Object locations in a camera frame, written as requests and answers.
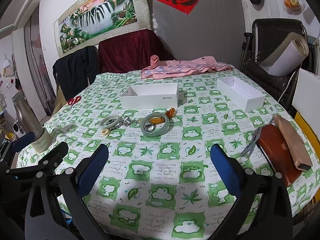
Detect brown leather wallet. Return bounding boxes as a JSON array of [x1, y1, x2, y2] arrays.
[[256, 125, 304, 187]]

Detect green printed tablecloth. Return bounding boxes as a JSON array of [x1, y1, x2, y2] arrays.
[[16, 65, 320, 240]]

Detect pink floral cloth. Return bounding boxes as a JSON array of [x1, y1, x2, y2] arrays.
[[140, 55, 234, 80]]

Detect plain white box lid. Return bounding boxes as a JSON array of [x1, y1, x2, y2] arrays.
[[216, 77, 265, 112]]

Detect red handled scissors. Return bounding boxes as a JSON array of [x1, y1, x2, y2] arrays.
[[67, 95, 82, 110]]

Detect white printed cardboard box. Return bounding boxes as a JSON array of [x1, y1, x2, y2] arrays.
[[119, 82, 179, 109]]

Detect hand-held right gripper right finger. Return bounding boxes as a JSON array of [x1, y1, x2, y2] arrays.
[[211, 144, 293, 240]]

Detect grey ribbon strap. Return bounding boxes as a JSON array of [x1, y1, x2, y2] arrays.
[[240, 126, 263, 158]]

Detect pink-brown wrapped packet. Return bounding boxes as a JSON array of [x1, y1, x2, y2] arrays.
[[273, 114, 313, 172]]

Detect steel thermos flask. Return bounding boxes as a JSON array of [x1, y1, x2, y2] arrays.
[[12, 91, 44, 140]]

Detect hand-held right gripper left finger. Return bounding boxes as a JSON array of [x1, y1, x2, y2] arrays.
[[25, 144, 110, 240]]

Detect small white appliance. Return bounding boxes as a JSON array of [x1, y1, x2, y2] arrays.
[[14, 122, 27, 137]]

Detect small pale jade bangle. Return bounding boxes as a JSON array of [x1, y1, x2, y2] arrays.
[[99, 115, 123, 130]]

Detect rolled white paper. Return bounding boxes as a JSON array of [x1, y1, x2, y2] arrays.
[[259, 32, 310, 77]]

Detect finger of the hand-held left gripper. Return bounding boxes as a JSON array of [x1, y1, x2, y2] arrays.
[[10, 132, 36, 153], [5, 142, 68, 180]]

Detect dark red velvet cloth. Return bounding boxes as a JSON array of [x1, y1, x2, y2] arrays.
[[98, 29, 175, 74]]

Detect large green jade bangle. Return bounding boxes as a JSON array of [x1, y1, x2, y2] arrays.
[[140, 116, 174, 137]]

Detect black folding chair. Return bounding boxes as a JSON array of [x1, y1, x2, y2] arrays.
[[239, 18, 314, 110]]

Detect waterfall landscape wall painting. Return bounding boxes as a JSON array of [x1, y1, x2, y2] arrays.
[[54, 0, 152, 57]]

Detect white board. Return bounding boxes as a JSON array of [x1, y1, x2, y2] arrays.
[[291, 69, 320, 120]]

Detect white cable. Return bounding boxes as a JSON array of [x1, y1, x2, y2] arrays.
[[279, 72, 299, 103]]

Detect black jacket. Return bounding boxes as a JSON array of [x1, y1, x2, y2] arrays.
[[52, 45, 99, 102]]

